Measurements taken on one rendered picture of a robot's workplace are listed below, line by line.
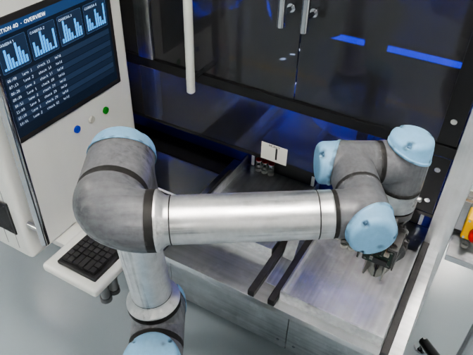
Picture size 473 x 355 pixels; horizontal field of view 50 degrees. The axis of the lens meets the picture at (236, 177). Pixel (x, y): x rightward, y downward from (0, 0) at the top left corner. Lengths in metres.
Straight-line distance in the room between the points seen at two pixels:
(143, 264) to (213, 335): 1.35
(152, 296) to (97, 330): 1.33
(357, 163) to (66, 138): 0.90
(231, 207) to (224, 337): 1.59
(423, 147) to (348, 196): 0.17
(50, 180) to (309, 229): 0.92
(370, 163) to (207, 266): 0.66
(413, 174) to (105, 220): 0.50
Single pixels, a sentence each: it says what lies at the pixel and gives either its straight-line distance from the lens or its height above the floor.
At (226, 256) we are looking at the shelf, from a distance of 1.40.
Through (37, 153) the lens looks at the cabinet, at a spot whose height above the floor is 1.11.
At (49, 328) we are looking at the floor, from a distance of 2.44.
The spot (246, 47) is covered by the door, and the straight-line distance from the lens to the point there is 1.42.
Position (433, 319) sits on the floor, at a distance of 2.53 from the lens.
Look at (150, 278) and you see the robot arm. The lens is 1.02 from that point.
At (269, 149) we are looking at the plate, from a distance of 1.52.
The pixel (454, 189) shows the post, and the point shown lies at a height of 1.10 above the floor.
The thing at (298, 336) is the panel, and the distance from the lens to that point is 2.07.
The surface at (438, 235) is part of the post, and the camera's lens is 1.49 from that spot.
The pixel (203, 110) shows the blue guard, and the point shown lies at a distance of 1.58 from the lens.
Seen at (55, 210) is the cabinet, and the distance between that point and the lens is 1.56.
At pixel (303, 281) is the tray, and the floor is 0.88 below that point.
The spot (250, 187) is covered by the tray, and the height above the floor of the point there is 0.88.
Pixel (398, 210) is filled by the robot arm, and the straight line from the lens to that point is 0.94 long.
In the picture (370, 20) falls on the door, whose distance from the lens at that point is 1.26.
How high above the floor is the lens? 1.91
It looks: 39 degrees down
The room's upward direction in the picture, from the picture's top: 2 degrees clockwise
